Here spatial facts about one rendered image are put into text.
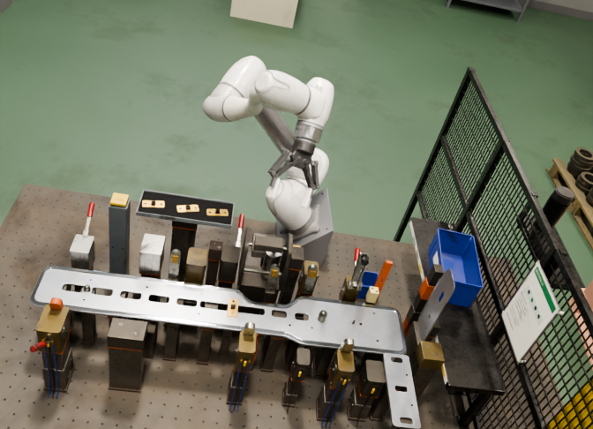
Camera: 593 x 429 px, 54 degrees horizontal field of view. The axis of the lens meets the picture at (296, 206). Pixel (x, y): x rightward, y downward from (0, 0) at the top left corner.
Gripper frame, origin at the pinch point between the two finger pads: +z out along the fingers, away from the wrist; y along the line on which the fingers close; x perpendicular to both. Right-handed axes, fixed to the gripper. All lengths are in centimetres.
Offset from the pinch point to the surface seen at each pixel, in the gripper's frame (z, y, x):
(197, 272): 36, 5, -38
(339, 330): 42, -41, -3
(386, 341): 41, -56, 7
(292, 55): -152, -201, -361
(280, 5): -208, -194, -406
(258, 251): 21.4, -10.7, -24.9
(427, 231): -5, -96, -24
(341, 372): 52, -33, 13
